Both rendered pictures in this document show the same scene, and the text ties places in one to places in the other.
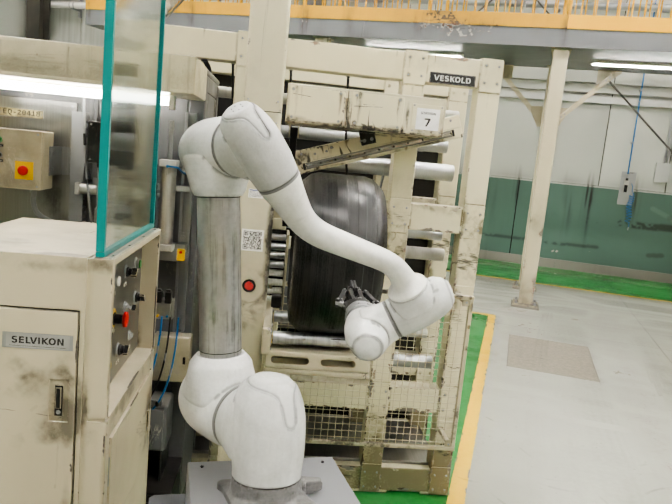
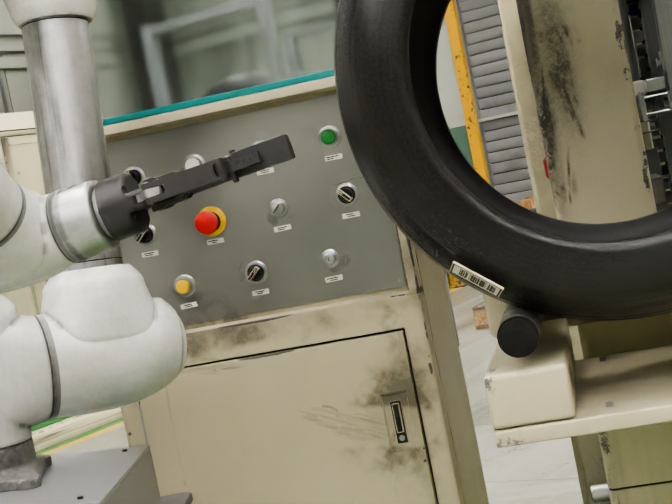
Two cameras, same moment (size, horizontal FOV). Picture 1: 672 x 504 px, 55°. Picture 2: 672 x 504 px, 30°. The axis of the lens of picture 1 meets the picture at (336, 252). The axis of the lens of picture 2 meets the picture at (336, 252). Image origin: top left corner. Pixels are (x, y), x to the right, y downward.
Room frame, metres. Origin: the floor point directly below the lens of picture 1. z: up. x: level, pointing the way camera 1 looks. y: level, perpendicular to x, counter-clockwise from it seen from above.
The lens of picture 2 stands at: (2.39, -1.45, 1.09)
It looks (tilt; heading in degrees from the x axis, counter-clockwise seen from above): 3 degrees down; 107
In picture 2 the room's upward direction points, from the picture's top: 11 degrees counter-clockwise
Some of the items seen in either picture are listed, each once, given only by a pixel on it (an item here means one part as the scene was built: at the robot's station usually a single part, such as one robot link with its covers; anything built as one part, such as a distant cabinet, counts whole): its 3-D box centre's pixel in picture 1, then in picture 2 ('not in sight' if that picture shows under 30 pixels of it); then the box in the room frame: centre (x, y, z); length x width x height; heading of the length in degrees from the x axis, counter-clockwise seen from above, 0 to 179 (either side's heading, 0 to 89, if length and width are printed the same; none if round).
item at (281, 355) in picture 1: (317, 358); (534, 367); (2.15, 0.03, 0.84); 0.36 x 0.09 x 0.06; 95
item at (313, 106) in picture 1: (363, 112); not in sight; (2.60, -0.05, 1.71); 0.61 x 0.25 x 0.15; 95
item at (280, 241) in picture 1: (262, 265); not in sight; (2.65, 0.30, 1.05); 0.20 x 0.15 x 0.30; 95
